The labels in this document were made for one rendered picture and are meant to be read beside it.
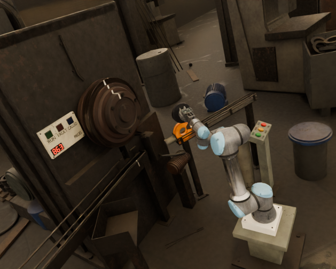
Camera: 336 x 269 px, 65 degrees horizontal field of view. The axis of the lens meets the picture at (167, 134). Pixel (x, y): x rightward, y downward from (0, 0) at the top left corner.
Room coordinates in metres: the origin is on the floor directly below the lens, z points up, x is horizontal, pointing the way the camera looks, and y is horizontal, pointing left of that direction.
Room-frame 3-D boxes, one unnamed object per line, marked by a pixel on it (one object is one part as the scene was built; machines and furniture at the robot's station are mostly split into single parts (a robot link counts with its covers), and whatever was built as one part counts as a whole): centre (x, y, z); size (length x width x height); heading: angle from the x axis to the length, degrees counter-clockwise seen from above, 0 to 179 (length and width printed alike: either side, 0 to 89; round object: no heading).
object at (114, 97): (1.64, 0.23, 1.11); 0.28 x 0.06 x 0.28; 139
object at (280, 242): (1.17, -0.42, 0.28); 0.32 x 0.32 x 0.04; 49
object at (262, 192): (1.16, -0.42, 0.52); 0.13 x 0.12 x 0.14; 102
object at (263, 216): (1.17, -0.42, 0.40); 0.15 x 0.15 x 0.10
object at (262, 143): (1.73, -0.70, 0.31); 0.24 x 0.16 x 0.62; 139
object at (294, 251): (1.17, -0.42, 0.13); 0.40 x 0.40 x 0.26; 49
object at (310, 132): (1.75, -1.11, 0.21); 0.32 x 0.32 x 0.43
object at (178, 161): (1.86, -0.02, 0.27); 0.22 x 0.13 x 0.53; 139
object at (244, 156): (1.80, -0.55, 0.26); 0.12 x 0.12 x 0.52
